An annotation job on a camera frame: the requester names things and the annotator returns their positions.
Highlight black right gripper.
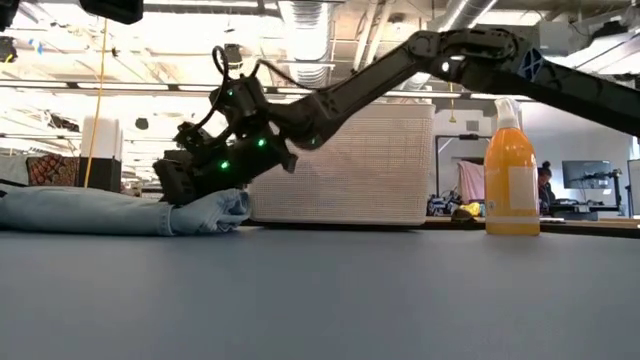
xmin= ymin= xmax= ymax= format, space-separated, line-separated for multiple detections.
xmin=151 ymin=124 xmax=299 ymax=207

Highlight black metal stand frame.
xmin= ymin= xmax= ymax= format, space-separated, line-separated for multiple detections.
xmin=433 ymin=133 xmax=496 ymax=217

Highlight wall-side monitor on arm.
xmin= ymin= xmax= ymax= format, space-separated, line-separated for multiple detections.
xmin=561 ymin=159 xmax=624 ymax=211

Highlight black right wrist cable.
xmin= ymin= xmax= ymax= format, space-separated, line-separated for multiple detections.
xmin=192 ymin=44 xmax=311 ymax=132

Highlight black and white pillar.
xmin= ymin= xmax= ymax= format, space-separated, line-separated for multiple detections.
xmin=77 ymin=116 xmax=124 ymax=193

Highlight long ceiling light bar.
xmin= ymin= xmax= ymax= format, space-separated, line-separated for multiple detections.
xmin=0 ymin=78 xmax=539 ymax=102

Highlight silver ceiling air duct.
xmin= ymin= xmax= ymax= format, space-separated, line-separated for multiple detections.
xmin=277 ymin=0 xmax=335 ymax=89

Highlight pink hanging cloth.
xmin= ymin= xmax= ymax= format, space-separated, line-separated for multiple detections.
xmin=456 ymin=159 xmax=487 ymax=204

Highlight yellow and black tool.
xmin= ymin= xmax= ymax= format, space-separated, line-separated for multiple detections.
xmin=450 ymin=201 xmax=483 ymax=223

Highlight light blue denim jeans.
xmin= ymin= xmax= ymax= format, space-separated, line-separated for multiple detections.
xmin=0 ymin=186 xmax=252 ymax=238

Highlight white plastic laundry bin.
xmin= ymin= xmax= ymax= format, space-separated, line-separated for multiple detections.
xmin=248 ymin=102 xmax=437 ymax=226

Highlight orange spray bottle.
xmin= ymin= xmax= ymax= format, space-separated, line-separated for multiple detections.
xmin=483 ymin=97 xmax=542 ymax=237

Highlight tan wooden desk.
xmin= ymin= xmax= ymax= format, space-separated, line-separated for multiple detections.
xmin=239 ymin=214 xmax=640 ymax=240

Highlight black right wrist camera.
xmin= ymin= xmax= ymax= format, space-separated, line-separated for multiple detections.
xmin=211 ymin=74 xmax=269 ymax=134

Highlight person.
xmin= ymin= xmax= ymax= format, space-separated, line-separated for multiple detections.
xmin=536 ymin=160 xmax=557 ymax=212

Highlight patterned red fabric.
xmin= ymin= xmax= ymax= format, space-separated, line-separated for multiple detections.
xmin=25 ymin=154 xmax=80 ymax=188

